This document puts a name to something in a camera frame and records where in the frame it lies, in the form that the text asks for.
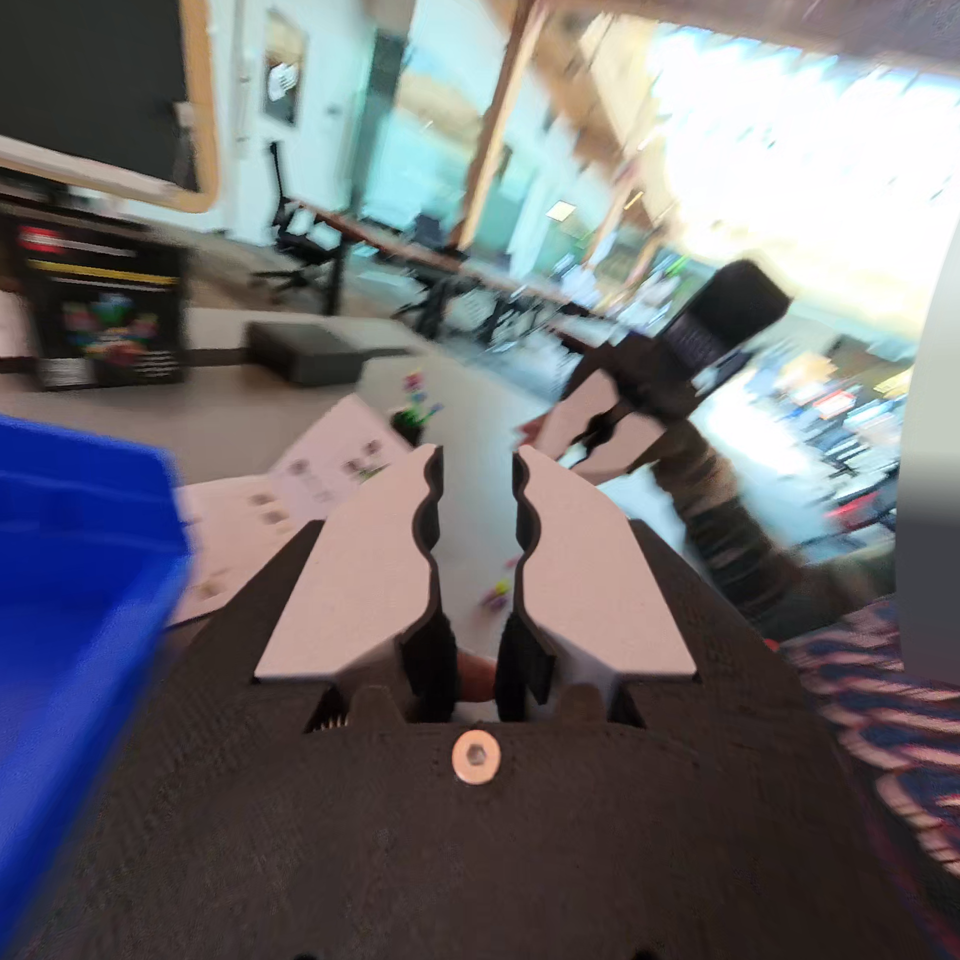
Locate instruction booklet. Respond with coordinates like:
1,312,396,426
162,393,418,631

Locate blue storage bin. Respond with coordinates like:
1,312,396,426
0,413,193,939

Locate grey desk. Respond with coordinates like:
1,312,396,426
0,308,706,706

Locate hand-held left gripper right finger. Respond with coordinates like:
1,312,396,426
510,444,699,709

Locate wooden background desk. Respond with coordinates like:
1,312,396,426
293,203,579,349

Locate black office chair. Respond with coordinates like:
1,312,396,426
252,140,343,312

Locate flat black box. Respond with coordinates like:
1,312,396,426
243,318,372,390

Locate black product box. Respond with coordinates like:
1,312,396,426
12,207,190,391

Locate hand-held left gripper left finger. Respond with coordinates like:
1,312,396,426
252,444,448,706

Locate LEGO flower bouquet in pot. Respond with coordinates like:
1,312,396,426
390,372,447,448

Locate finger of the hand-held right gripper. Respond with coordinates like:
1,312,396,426
522,368,622,463
578,408,673,487

